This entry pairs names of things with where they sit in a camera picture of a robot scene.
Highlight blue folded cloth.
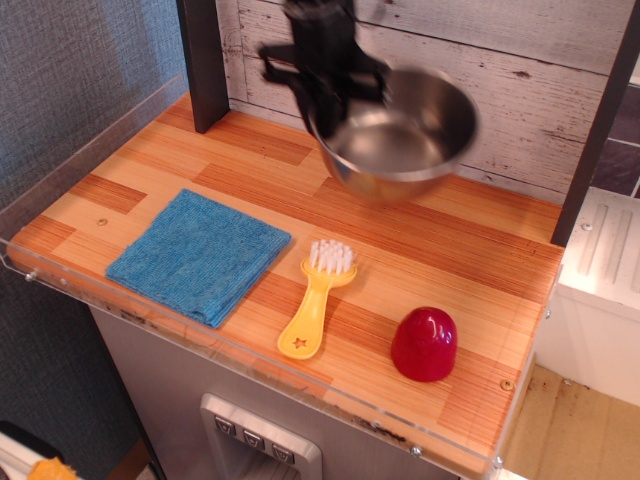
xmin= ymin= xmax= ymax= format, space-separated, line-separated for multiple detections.
xmin=106 ymin=189 xmax=291 ymax=328

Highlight dark right vertical post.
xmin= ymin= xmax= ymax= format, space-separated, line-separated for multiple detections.
xmin=551 ymin=1 xmax=639 ymax=247

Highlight yellow object bottom left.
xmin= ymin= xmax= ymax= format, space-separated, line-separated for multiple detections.
xmin=27 ymin=458 xmax=78 ymax=480

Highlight silver dispenser button panel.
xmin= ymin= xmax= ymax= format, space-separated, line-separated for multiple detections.
xmin=200 ymin=393 xmax=323 ymax=479

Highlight grey toy fridge cabinet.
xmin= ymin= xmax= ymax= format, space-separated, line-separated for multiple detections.
xmin=91 ymin=308 xmax=453 ymax=479

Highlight silver metal bowl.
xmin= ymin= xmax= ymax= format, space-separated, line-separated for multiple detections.
xmin=309 ymin=68 xmax=480 ymax=204

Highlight white toy sink unit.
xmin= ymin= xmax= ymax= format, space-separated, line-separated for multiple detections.
xmin=534 ymin=188 xmax=639 ymax=405

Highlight dark left vertical post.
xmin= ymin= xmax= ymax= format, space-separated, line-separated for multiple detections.
xmin=176 ymin=0 xmax=230 ymax=134

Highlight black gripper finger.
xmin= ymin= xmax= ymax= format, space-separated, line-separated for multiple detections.
xmin=294 ymin=84 xmax=346 ymax=138

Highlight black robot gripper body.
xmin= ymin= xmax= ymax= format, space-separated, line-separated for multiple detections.
xmin=255 ymin=0 xmax=396 ymax=106

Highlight clear acrylic guard rail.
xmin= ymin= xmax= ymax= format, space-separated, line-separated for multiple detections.
xmin=2 ymin=98 xmax=562 ymax=479

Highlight dark vertical post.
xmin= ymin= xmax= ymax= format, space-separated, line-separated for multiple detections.
xmin=551 ymin=1 xmax=639 ymax=247
xmin=176 ymin=0 xmax=230 ymax=134

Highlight red plastic cup upside down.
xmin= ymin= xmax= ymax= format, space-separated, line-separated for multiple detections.
xmin=391 ymin=307 xmax=458 ymax=382

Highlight yellow brush white bristles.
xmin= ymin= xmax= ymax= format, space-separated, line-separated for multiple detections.
xmin=277 ymin=239 xmax=357 ymax=360

